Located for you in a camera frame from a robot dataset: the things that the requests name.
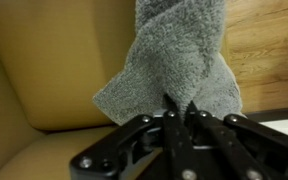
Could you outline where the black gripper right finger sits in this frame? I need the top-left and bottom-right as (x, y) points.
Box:
(184, 101), (288, 180)

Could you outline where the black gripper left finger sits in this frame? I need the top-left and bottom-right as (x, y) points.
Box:
(69, 94), (202, 180)

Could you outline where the grey terry towel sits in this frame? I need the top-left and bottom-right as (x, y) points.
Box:
(92, 0), (245, 127)

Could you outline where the mustard yellow upholstered chair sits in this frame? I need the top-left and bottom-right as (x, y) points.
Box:
(0, 0), (232, 180)

